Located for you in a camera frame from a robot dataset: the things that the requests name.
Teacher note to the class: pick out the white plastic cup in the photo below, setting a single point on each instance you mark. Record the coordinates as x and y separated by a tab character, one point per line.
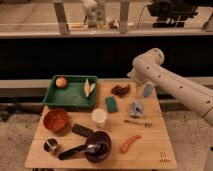
99	116

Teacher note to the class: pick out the green plastic tray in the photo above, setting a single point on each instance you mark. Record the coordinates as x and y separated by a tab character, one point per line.
72	96

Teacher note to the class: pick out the black machine on shelf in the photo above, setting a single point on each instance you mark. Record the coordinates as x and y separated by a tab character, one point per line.
171	13

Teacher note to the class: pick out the black rectangular block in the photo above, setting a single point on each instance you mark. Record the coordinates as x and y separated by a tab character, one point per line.
81	130

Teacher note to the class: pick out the blue plastic cup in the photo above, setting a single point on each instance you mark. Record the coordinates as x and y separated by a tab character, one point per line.
148	89

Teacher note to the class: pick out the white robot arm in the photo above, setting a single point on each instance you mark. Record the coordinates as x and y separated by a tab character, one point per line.
198	98

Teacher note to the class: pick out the dark grape bunch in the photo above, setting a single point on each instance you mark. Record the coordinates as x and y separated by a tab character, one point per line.
121	91

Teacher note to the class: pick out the dark purple bowl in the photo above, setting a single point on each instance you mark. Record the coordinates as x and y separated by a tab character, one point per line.
104	151

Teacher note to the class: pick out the black handled metal ladle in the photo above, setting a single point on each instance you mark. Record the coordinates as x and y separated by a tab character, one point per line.
89	148

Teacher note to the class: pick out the small metal tin can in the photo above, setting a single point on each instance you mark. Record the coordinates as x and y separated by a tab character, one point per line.
51	145

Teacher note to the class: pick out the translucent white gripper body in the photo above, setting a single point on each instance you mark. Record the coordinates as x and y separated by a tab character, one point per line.
139	88

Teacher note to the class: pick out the orange carrot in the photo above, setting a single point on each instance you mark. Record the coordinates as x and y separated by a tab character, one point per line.
126	145

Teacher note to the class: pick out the orange fruit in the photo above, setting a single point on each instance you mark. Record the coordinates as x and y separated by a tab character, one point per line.
61	82

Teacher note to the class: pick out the green sponge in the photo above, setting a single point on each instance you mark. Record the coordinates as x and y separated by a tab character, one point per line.
111	104

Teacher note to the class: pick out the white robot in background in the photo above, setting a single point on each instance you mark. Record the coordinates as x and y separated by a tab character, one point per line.
94	11

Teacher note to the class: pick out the red-orange bowl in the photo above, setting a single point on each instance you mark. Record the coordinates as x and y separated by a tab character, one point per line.
55	120

